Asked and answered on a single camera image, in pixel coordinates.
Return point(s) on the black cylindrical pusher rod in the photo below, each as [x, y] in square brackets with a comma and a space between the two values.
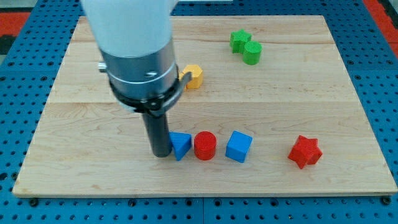
[158, 132]

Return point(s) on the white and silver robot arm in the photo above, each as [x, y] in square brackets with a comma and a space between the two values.
[136, 43]

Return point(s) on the blue triangle block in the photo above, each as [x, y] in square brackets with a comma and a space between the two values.
[182, 143]

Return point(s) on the red cylinder block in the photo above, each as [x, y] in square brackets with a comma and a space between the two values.
[205, 145]

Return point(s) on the yellow hexagon block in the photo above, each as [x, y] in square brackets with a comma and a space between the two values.
[197, 76]

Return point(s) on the blue cube block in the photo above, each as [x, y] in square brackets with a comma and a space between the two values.
[238, 146]

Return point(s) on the light wooden board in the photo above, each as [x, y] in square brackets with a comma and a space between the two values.
[87, 146]

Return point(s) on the green star block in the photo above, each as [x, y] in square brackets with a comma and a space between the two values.
[238, 39]

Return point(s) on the green cylinder block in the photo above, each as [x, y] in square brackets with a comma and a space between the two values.
[252, 52]

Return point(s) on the red star block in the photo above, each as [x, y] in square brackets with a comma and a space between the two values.
[305, 152]

